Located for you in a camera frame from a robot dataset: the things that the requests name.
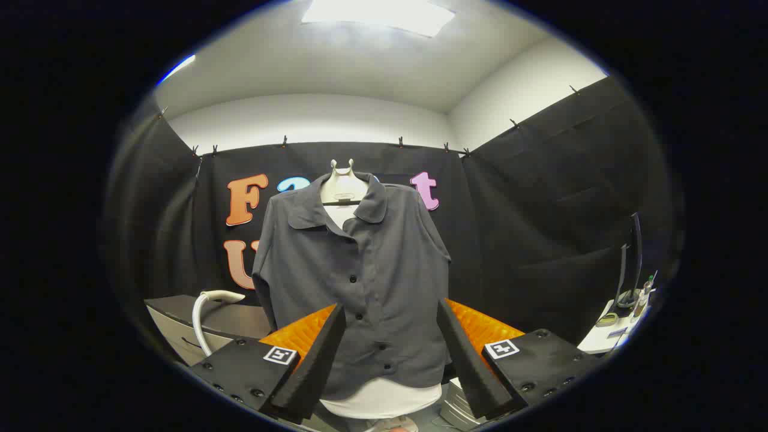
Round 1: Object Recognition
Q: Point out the white side table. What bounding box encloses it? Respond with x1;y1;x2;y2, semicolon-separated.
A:
577;288;658;355

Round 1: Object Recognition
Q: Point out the large ceiling light panel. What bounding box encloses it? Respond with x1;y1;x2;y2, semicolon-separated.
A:
301;0;455;38

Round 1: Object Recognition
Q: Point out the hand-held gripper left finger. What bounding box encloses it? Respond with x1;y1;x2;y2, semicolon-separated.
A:
189;303;347;425

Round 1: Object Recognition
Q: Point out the small clear bottle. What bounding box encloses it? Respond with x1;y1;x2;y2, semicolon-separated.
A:
630;276;655;322

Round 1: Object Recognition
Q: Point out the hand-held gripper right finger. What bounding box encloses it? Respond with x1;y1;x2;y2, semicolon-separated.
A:
436;298;601;421

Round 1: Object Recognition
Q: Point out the grey drawer cabinet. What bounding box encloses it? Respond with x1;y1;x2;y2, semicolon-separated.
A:
144;294;274;367

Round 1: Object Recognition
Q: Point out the narrow ceiling light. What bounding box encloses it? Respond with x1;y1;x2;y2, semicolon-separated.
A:
157;54;197;85

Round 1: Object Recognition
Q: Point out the white mannequin torso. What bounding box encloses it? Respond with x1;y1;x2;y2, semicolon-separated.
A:
318;159;443;419

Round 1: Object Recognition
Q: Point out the dark grey button shirt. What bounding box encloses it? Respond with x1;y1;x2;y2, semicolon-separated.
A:
252;173;452;401

